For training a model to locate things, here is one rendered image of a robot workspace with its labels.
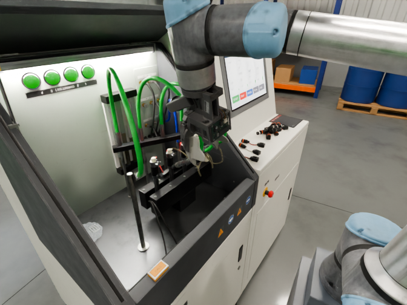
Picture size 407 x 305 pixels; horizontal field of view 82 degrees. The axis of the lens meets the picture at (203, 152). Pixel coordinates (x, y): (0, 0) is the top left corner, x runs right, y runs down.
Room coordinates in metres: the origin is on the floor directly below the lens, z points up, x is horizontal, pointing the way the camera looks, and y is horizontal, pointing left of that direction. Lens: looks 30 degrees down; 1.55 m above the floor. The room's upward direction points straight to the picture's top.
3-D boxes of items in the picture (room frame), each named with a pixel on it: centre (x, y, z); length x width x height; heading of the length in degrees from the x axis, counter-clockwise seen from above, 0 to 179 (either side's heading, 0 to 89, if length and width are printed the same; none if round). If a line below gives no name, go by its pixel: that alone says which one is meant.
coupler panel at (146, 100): (1.06, 0.24, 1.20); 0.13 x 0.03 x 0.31; 142
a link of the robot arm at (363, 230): (0.38, -0.40, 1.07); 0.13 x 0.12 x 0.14; 154
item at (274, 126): (1.21, -0.39, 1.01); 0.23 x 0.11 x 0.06; 142
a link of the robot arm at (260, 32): (0.43, -0.07, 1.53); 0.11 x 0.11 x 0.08; 64
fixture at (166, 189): (0.81, 0.10, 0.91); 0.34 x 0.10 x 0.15; 142
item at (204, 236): (0.57, -0.01, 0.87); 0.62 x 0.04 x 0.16; 142
